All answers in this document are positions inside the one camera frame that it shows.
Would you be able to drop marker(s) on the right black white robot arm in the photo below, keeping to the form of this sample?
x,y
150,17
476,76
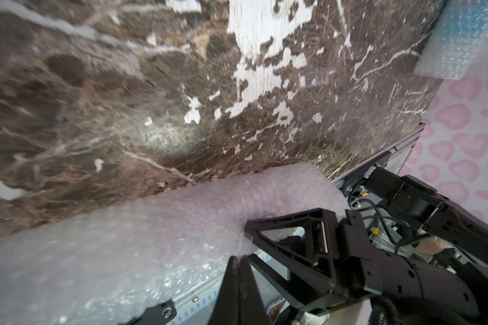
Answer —
x,y
417,204

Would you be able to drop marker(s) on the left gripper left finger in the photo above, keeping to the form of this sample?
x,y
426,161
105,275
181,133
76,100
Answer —
x,y
226,310

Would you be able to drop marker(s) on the bubble wrap sheet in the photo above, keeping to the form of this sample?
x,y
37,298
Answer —
x,y
110,265
458,44

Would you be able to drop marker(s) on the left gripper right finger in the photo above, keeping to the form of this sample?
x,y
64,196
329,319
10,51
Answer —
x,y
251,307

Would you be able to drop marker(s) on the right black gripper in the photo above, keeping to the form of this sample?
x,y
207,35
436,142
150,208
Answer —
x,y
360,269

